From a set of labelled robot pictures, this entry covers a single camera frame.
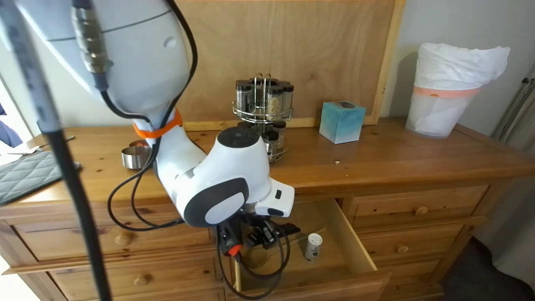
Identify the open upper wooden drawer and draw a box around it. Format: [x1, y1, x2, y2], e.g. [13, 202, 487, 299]
[217, 201, 389, 301]

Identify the black tripod pole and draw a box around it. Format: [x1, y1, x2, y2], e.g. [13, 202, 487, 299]
[0, 0, 111, 301]

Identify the small white bottle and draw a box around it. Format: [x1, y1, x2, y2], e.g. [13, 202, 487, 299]
[304, 232, 322, 261]

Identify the teal tissue box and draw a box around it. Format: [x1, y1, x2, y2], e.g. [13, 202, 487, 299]
[319, 102, 365, 144]

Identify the wooden dresser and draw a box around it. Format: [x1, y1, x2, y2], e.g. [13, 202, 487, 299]
[0, 117, 535, 301]

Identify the grey quilted pot holder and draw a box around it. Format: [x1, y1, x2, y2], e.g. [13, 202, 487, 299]
[0, 150, 63, 206]

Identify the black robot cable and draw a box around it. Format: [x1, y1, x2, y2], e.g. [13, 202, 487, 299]
[71, 0, 292, 301]

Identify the rotating spice rack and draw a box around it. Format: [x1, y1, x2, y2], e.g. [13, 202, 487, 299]
[232, 74, 294, 162]

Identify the white lined trash bin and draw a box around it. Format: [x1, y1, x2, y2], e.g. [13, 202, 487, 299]
[406, 43, 509, 139]

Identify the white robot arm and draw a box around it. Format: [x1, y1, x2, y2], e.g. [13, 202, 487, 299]
[14, 0, 294, 257]

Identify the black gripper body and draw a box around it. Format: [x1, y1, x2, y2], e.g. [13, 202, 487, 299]
[215, 214, 253, 257]

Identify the large wooden board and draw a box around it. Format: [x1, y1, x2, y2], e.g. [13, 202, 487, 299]
[175, 0, 406, 129]

